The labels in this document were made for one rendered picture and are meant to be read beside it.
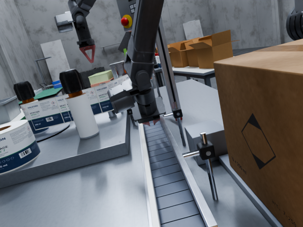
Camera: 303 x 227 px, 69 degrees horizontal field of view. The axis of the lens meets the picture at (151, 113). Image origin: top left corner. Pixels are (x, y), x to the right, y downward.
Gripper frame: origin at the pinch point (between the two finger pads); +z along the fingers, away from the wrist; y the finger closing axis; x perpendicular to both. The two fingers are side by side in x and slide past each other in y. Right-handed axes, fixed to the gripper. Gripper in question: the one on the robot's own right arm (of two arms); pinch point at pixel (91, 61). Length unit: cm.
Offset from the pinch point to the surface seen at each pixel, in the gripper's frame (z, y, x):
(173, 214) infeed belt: 31, 73, 16
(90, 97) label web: 17.4, -9.0, -6.9
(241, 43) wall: 84, -989, 607
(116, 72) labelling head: 10.2, -34.2, 7.9
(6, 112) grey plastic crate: 31, -139, -120
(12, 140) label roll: 21.0, 25.2, -32.8
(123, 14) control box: -17.2, -6.8, 19.6
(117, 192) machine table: 36, 53, 3
